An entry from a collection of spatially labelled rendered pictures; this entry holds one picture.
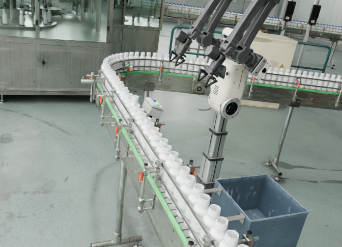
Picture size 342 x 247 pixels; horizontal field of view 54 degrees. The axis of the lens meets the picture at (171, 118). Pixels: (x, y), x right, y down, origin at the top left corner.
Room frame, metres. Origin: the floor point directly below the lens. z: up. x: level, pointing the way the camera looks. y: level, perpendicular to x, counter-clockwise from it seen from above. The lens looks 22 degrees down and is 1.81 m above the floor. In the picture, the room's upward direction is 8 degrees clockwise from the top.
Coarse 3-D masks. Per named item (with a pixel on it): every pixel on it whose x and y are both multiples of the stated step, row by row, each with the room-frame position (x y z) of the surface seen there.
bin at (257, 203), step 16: (256, 176) 1.51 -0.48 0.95; (208, 192) 1.32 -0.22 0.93; (224, 192) 1.32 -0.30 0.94; (240, 192) 1.48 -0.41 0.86; (256, 192) 1.52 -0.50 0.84; (272, 192) 1.47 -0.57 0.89; (224, 208) 1.30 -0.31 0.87; (240, 208) 1.21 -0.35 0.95; (256, 208) 1.53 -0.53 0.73; (272, 208) 1.44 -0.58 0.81; (288, 208) 1.36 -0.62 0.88; (304, 208) 1.28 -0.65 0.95; (240, 224) 1.18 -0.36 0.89; (256, 224) 1.15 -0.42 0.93; (272, 224) 1.18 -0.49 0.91; (288, 224) 1.22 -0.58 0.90; (256, 240) 1.16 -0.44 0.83; (272, 240) 1.19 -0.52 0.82; (288, 240) 1.23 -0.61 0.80
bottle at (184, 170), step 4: (184, 168) 1.12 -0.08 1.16; (188, 168) 1.12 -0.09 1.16; (180, 172) 1.10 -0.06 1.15; (184, 172) 1.09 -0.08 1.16; (188, 172) 1.09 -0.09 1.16; (180, 176) 1.09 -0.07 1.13; (184, 176) 1.09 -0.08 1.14; (176, 180) 1.09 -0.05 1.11; (180, 180) 1.08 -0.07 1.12; (180, 184) 1.08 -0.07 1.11; (176, 188) 1.09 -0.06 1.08; (176, 192) 1.08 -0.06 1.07; (176, 196) 1.08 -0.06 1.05; (176, 200) 1.08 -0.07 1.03
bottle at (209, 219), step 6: (210, 210) 0.88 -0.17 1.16; (216, 210) 0.90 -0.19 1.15; (204, 216) 0.89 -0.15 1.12; (210, 216) 0.87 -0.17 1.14; (216, 216) 0.87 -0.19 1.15; (204, 222) 0.87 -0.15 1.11; (210, 222) 0.87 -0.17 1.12; (210, 228) 0.86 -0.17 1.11; (204, 234) 0.87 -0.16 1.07; (198, 246) 0.88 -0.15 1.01
